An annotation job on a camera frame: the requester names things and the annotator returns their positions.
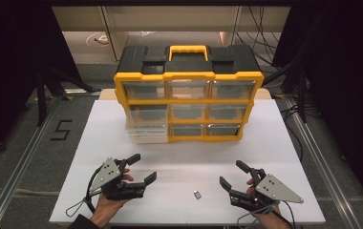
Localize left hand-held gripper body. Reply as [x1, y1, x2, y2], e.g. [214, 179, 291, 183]
[88, 156, 147, 201]

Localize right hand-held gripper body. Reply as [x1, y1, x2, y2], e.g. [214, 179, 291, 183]
[228, 168, 305, 213]

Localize pulled-out clear plastic drawer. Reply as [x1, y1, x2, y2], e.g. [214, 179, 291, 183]
[124, 123, 170, 144]

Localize person's right hand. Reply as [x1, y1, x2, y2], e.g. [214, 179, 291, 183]
[246, 177, 291, 229]

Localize person's left hand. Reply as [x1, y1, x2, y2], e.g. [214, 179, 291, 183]
[89, 168, 135, 229]

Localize set of closed clear drawers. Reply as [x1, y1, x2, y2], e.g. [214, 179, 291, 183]
[121, 79, 257, 137]

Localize black metal stand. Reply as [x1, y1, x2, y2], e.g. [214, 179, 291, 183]
[261, 60, 309, 124]
[35, 65, 102, 128]

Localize yellow and black organizer cabinet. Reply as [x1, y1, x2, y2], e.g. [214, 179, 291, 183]
[113, 44, 265, 144]

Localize black curtain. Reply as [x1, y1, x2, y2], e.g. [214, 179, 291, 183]
[0, 0, 83, 166]
[271, 0, 363, 220]

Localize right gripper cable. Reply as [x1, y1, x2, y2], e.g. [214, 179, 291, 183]
[236, 199, 297, 229]

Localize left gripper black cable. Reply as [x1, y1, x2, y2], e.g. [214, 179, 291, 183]
[65, 165, 98, 218]

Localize aluminium floor rail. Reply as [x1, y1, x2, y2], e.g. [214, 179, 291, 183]
[0, 94, 63, 229]
[283, 94, 363, 229]

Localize black floor cables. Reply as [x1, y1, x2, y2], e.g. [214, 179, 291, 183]
[278, 104, 306, 161]

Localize yellow carry handle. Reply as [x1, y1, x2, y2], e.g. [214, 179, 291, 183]
[168, 45, 209, 62]

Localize bundle of hanging black cables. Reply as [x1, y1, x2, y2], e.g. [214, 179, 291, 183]
[236, 5, 286, 70]

